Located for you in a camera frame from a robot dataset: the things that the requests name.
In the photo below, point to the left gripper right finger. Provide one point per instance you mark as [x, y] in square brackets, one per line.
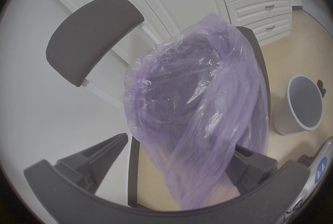
[256, 168]

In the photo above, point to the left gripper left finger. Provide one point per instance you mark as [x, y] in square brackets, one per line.
[101, 163]

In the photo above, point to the purple plastic bag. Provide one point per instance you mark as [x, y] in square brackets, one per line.
[195, 113]

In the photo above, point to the black plastic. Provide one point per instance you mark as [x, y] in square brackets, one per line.
[322, 87]

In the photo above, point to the white trash bin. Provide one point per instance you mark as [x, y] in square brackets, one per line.
[304, 103]

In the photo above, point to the grey and white chair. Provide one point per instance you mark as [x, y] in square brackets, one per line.
[91, 40]

